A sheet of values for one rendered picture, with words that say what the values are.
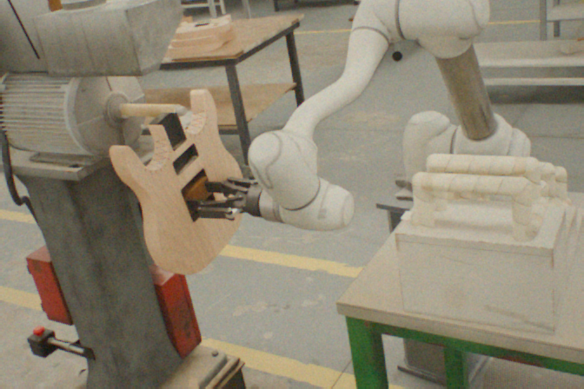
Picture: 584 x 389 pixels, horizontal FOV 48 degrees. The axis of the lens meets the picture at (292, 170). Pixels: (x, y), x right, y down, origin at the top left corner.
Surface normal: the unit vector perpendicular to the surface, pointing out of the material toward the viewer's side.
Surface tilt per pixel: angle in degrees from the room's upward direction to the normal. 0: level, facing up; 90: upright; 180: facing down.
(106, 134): 95
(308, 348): 0
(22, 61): 90
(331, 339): 0
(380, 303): 0
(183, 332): 90
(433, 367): 90
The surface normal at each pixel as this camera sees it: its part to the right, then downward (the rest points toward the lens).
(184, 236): 0.85, 0.06
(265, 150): -0.48, -0.39
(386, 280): -0.16, -0.91
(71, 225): -0.50, 0.41
